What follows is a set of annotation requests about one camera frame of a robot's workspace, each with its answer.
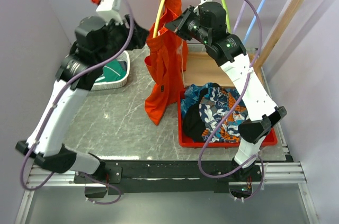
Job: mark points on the green folded shirt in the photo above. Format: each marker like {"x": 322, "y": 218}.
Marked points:
{"x": 113, "y": 71}

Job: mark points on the white perforated plastic basket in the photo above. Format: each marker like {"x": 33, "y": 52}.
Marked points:
{"x": 118, "y": 84}

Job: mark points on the yellow clothes hanger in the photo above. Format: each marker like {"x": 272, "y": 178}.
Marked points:
{"x": 159, "y": 14}

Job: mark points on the purple clothes hanger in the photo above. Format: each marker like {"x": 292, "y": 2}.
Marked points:
{"x": 239, "y": 17}

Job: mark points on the orange shorts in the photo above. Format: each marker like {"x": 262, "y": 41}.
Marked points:
{"x": 163, "y": 64}

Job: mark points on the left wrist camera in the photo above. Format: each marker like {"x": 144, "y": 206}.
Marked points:
{"x": 108, "y": 10}

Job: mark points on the black garment in tray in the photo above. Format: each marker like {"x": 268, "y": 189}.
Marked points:
{"x": 193, "y": 126}

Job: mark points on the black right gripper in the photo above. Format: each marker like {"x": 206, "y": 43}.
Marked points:
{"x": 178, "y": 25}

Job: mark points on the blue patterned shorts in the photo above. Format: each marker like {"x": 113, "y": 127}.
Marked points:
{"x": 215, "y": 102}

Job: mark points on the white shorts drawstring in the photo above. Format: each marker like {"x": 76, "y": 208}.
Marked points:
{"x": 179, "y": 51}

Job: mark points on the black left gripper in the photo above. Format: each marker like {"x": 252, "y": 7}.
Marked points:
{"x": 140, "y": 36}

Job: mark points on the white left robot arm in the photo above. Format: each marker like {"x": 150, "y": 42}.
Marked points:
{"x": 96, "y": 41}

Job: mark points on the wooden hanger rack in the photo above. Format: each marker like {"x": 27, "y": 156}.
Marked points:
{"x": 201, "y": 69}

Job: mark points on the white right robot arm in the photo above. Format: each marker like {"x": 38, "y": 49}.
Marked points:
{"x": 207, "y": 24}

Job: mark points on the red plastic tray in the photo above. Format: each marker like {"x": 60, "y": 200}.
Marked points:
{"x": 185, "y": 141}

